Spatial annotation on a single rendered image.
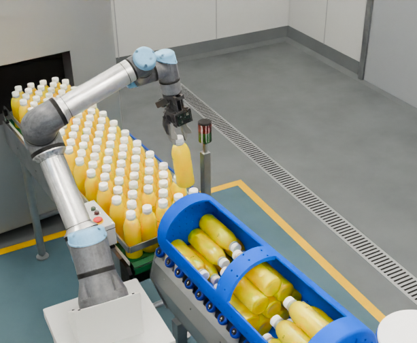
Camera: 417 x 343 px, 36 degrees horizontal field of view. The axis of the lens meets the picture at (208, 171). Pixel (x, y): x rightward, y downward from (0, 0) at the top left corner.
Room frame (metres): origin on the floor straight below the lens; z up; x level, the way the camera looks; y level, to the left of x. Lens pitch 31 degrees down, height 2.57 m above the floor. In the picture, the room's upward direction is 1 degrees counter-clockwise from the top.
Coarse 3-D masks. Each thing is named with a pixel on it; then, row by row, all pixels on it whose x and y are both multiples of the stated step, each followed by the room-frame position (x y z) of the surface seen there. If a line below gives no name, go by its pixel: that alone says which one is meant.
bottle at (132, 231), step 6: (126, 216) 2.08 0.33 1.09; (126, 222) 2.07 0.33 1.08; (132, 222) 2.06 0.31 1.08; (138, 222) 2.08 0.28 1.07; (126, 228) 2.06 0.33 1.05; (132, 228) 2.05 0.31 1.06; (138, 228) 2.06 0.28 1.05; (126, 234) 2.06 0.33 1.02; (132, 234) 2.05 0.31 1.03; (138, 234) 2.06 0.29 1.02; (126, 240) 2.06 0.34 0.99; (132, 240) 2.05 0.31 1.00; (138, 240) 2.06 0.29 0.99; (126, 252) 2.07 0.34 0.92; (138, 252) 2.06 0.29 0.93; (132, 258) 2.05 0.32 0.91
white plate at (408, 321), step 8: (400, 312) 1.58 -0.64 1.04; (408, 312) 1.58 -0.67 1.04; (416, 312) 1.58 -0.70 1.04; (384, 320) 1.55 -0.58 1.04; (392, 320) 1.55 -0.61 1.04; (400, 320) 1.54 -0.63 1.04; (408, 320) 1.54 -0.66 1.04; (416, 320) 1.54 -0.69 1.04; (384, 328) 1.51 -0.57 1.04; (392, 328) 1.51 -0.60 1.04; (400, 328) 1.51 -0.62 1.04; (408, 328) 1.51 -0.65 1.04; (416, 328) 1.51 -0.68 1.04; (384, 336) 1.47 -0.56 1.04; (392, 336) 1.47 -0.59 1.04; (400, 336) 1.47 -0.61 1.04; (408, 336) 1.47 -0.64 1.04; (416, 336) 1.47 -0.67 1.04
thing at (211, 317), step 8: (160, 264) 1.99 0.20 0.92; (168, 272) 1.94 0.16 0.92; (176, 280) 1.89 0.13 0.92; (184, 288) 1.84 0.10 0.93; (192, 296) 1.79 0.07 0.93; (200, 304) 1.75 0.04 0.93; (208, 312) 1.70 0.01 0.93; (208, 320) 1.68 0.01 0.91; (216, 320) 1.66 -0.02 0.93; (216, 328) 1.64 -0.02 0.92; (224, 328) 1.62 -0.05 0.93; (224, 336) 1.60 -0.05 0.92; (240, 336) 1.57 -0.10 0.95
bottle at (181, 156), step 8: (176, 144) 2.09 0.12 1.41; (184, 144) 2.10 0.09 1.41; (176, 152) 2.08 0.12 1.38; (184, 152) 2.08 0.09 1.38; (176, 160) 2.08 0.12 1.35; (184, 160) 2.08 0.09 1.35; (176, 168) 2.08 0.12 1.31; (184, 168) 2.08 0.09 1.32; (192, 168) 2.10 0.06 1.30; (176, 176) 2.09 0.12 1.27; (184, 176) 2.08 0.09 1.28; (192, 176) 2.10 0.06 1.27; (184, 184) 2.08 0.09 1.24; (192, 184) 2.09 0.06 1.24
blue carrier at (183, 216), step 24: (168, 216) 1.94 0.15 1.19; (192, 216) 2.02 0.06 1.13; (216, 216) 2.08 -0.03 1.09; (168, 240) 1.96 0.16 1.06; (240, 240) 1.95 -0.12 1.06; (240, 264) 1.62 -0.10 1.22; (288, 264) 1.63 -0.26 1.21; (216, 288) 1.61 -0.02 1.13; (312, 288) 1.51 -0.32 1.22; (336, 312) 1.51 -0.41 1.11; (336, 336) 1.29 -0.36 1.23; (360, 336) 1.32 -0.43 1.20
